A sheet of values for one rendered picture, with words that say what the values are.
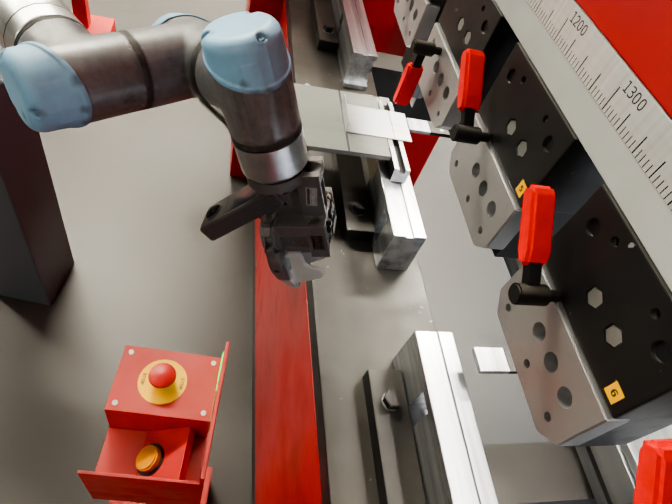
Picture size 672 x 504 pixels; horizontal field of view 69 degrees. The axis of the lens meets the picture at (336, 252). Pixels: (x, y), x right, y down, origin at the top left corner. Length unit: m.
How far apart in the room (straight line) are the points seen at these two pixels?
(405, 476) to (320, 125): 0.59
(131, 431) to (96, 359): 0.86
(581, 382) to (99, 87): 0.47
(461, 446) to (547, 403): 0.24
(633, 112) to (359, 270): 0.56
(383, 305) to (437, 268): 1.34
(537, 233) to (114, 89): 0.39
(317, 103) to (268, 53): 0.51
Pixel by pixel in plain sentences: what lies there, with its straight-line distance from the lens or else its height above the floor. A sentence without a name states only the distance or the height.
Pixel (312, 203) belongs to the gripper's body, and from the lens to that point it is 0.56.
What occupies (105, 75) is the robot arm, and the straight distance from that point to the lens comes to 0.51.
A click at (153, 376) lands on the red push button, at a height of 0.81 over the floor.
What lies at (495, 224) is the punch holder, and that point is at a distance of 0.52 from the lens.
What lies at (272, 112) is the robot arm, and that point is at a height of 1.25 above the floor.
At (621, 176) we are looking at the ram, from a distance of 0.41.
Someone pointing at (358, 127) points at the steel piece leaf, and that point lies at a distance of 0.93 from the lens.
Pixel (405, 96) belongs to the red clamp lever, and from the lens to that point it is 0.73.
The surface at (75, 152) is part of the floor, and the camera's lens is 2.30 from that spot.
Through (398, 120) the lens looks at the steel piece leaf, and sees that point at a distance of 0.99.
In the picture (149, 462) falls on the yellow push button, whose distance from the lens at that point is 0.83.
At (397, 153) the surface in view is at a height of 0.99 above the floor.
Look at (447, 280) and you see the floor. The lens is 2.15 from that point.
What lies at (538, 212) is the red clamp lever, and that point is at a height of 1.30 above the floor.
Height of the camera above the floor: 1.54
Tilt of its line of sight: 49 degrees down
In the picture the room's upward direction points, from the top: 23 degrees clockwise
